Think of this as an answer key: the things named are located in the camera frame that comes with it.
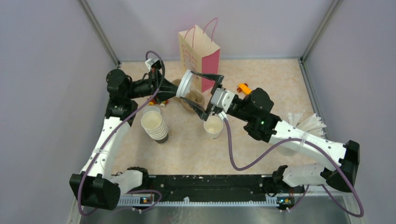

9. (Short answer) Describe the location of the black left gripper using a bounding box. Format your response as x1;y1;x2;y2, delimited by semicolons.
126;67;184;104

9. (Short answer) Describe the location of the white paper coffee cup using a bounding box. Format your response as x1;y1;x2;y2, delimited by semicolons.
203;116;224;139

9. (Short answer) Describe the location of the white plastic cup lid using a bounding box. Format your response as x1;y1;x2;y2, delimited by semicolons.
176;70;194;98

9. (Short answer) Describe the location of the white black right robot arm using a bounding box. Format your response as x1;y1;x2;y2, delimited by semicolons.
176;70;360;192

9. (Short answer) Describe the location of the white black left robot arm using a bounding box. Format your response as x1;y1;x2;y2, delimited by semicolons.
69;59;177;215

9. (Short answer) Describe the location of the red toy brick car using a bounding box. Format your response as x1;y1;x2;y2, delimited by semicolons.
149;98;170;107

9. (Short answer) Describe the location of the stack of paper cups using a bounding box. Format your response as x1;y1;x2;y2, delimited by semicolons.
141;111;169;144

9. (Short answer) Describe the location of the yellow toy brick car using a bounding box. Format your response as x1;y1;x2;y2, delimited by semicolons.
237;83;252;95

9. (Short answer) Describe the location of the pink paper gift bag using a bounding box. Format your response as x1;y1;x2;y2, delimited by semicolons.
178;17;220;74

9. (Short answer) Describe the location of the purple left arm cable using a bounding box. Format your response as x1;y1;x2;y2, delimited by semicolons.
77;50;166;217

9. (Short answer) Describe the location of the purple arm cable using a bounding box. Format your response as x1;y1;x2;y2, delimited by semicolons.
77;50;166;217
218;112;365;218

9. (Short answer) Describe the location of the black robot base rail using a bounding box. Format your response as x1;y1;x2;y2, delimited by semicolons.
120;175;305;203

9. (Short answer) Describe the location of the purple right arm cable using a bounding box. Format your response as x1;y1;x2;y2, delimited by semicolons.
218;112;365;218

